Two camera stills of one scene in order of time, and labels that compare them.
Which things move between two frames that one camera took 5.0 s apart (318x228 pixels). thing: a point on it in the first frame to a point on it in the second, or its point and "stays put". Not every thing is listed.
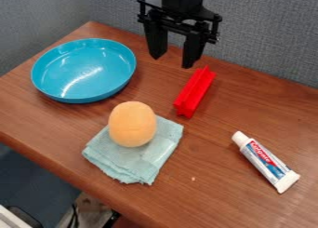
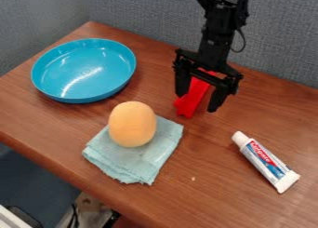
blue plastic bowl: (81, 70) stays put
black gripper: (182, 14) to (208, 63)
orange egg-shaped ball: (132, 124) stays put
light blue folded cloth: (133, 164) stays put
